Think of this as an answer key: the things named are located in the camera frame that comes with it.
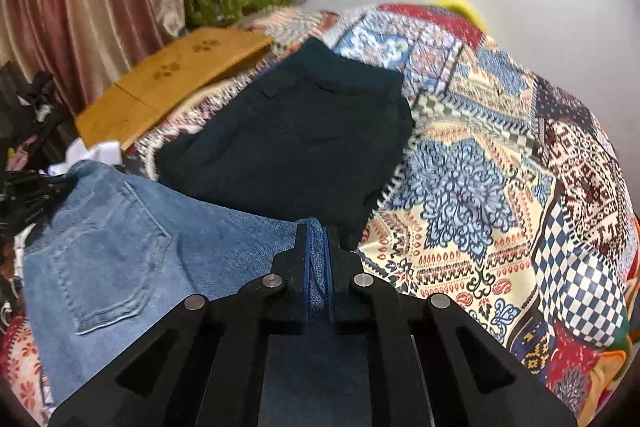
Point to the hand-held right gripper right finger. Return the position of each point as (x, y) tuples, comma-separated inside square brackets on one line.
[(329, 274)]

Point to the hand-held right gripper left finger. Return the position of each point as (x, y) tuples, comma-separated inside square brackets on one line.
[(301, 274)]

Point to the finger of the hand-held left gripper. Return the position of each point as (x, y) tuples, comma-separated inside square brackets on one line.
[(30, 199)]

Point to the blue denim jeans pants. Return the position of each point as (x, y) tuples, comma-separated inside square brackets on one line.
[(150, 252)]

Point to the dark folded pants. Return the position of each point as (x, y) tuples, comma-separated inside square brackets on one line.
[(295, 132)]

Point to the crumpled white cloth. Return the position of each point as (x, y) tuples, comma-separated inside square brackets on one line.
[(100, 154)]

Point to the black studded bag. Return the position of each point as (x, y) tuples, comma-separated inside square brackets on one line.
[(30, 112)]

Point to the wooden lap desk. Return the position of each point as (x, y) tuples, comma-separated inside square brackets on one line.
[(165, 77)]

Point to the colourful patchwork patterned bedspread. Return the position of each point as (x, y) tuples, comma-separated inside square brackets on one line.
[(480, 167)]

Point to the yellow foam tube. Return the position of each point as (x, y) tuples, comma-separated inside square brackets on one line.
[(465, 9)]

